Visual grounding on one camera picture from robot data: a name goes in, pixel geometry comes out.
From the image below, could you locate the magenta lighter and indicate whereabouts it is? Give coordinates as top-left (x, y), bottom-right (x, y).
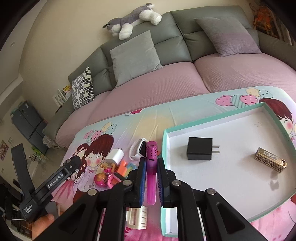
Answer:
top-left (146, 141), bottom-right (158, 205)

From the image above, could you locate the pink round toy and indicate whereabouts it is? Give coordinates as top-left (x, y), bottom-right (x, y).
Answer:
top-left (94, 172), bottom-right (108, 187)

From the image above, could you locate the black power adapter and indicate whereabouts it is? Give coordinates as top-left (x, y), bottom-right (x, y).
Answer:
top-left (186, 137), bottom-right (220, 161)

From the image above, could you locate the gold lighter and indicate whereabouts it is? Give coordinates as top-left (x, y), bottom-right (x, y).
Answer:
top-left (254, 148), bottom-right (287, 173)

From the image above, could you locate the person's left hand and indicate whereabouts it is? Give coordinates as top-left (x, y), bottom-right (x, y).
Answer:
top-left (32, 214), bottom-right (55, 240)

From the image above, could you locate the white smartwatch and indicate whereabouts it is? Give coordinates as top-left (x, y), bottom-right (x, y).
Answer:
top-left (128, 138), bottom-right (148, 161)

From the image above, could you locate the white power adapter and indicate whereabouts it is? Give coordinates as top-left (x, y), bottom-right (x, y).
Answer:
top-left (105, 149), bottom-right (125, 165)

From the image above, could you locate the white hair claw clip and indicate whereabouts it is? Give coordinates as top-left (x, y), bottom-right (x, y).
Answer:
top-left (126, 206), bottom-right (147, 230)

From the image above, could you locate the dark cabinet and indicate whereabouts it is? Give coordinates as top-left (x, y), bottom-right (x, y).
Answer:
top-left (11, 101), bottom-right (48, 154)

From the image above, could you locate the teal shallow box tray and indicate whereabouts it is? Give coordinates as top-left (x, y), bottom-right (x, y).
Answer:
top-left (162, 102), bottom-right (295, 240)

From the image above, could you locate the black white patterned cushion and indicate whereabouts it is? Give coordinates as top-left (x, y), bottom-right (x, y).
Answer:
top-left (72, 67), bottom-right (95, 110)

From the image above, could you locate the white magazine rack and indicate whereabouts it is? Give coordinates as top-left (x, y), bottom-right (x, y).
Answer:
top-left (53, 85), bottom-right (72, 107)

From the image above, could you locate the pink sofa seat cover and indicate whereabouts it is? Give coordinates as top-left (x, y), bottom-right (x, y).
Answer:
top-left (55, 54), bottom-right (295, 148)

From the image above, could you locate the light grey cushion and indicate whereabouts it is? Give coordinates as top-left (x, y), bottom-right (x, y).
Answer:
top-left (110, 31), bottom-right (163, 87)

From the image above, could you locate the grey sofa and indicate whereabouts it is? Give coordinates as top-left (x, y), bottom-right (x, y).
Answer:
top-left (43, 6), bottom-right (295, 141)

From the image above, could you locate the husky plush toy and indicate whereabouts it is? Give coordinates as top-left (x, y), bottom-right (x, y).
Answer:
top-left (102, 3), bottom-right (162, 40)

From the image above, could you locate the grey purple cushion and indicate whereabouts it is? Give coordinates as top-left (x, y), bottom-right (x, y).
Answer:
top-left (195, 17), bottom-right (261, 57)

